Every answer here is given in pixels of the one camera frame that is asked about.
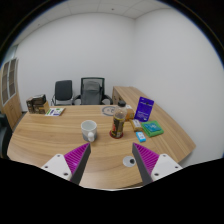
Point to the orange-brown cardboard box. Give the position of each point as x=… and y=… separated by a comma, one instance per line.
x=130, y=113

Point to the green flat box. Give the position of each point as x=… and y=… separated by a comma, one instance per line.
x=152, y=128

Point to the clear bottle with black cap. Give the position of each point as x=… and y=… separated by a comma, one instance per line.
x=118, y=123

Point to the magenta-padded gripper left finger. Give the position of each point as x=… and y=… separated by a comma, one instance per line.
x=76, y=159

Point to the small blue packet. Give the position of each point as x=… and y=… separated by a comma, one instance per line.
x=140, y=136

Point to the white and grey mug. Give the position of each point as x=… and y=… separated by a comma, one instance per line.
x=89, y=129

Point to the small yellow box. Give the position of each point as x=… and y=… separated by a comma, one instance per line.
x=136, y=125

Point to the wooden side desk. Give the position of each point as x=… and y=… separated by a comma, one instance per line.
x=126, y=95

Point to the dark brown box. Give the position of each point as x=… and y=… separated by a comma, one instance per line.
x=40, y=99

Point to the black leather sofa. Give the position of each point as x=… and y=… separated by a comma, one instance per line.
x=3, y=135

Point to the white and green leaflet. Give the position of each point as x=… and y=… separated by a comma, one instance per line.
x=55, y=111

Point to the wooden cabinet with glass doors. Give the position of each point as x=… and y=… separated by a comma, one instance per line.
x=10, y=91

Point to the mesh chair with grey back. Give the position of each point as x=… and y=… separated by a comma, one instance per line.
x=91, y=91

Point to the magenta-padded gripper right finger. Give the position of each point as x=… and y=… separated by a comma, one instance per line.
x=147, y=159

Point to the purple standing pouch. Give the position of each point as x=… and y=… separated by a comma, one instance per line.
x=144, y=109

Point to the black office chair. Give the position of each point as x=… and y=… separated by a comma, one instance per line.
x=63, y=92

